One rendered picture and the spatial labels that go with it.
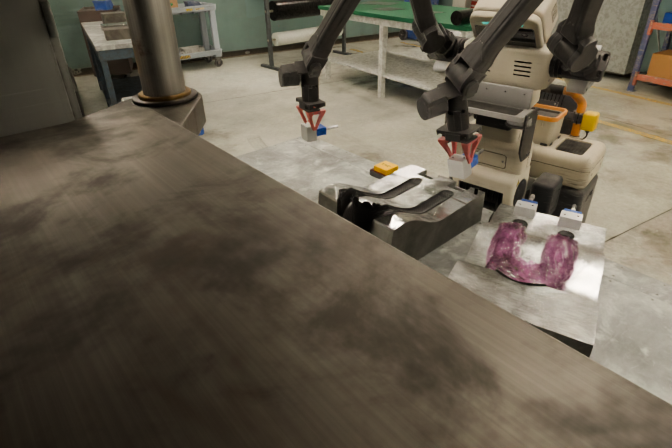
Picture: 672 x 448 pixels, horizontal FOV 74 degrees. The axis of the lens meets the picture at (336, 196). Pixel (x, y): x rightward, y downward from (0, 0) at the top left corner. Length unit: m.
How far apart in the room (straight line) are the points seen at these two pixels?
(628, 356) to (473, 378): 0.81
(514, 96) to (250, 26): 6.67
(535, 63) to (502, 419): 1.33
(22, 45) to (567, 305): 0.94
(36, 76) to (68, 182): 0.31
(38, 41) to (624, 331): 1.12
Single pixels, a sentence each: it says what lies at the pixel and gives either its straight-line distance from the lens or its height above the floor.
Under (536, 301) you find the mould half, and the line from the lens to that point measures 0.91.
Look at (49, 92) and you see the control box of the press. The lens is 0.77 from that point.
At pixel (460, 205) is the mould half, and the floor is 0.89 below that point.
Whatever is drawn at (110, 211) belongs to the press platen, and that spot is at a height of 1.29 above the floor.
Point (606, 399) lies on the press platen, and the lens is 0.26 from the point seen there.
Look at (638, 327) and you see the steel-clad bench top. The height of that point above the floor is 0.80.
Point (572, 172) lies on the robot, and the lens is 1.84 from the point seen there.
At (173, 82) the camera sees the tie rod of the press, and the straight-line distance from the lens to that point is 0.70.
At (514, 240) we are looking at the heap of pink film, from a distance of 1.07.
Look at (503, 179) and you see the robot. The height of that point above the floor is 0.80.
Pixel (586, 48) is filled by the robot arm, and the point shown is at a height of 1.25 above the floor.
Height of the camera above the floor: 1.47
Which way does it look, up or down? 28 degrees down
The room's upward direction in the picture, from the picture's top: 1 degrees counter-clockwise
